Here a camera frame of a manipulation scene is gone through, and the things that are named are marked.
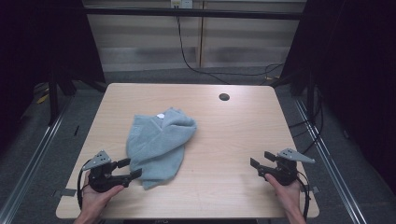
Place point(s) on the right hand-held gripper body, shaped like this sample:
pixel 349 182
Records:
pixel 285 172

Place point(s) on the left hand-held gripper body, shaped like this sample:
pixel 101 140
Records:
pixel 101 182

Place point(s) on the light blue towel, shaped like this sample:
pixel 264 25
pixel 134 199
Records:
pixel 155 146

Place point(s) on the person's left hand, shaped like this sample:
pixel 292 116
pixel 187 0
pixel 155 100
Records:
pixel 95 202

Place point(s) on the person's right hand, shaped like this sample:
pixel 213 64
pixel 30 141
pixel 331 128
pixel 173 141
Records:
pixel 288 196

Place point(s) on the grey tape piece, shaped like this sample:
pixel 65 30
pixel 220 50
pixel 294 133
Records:
pixel 67 192
pixel 314 189

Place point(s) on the small black floor strip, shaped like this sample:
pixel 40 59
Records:
pixel 76 130

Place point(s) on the black metal stand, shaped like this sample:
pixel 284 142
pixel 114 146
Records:
pixel 53 99
pixel 310 99

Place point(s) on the dark round table grommet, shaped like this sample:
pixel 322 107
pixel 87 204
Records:
pixel 224 96

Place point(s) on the yellow floor item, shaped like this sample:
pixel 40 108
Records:
pixel 42 99

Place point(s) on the dark curtain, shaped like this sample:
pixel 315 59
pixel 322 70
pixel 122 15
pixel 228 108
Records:
pixel 37 40
pixel 355 62

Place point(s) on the black horizontal metal bar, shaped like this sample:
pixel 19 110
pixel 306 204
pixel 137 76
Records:
pixel 193 13

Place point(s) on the metal floor rail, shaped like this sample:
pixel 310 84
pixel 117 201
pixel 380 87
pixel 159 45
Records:
pixel 330 161
pixel 34 155

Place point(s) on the white wall outlet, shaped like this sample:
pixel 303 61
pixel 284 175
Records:
pixel 182 3

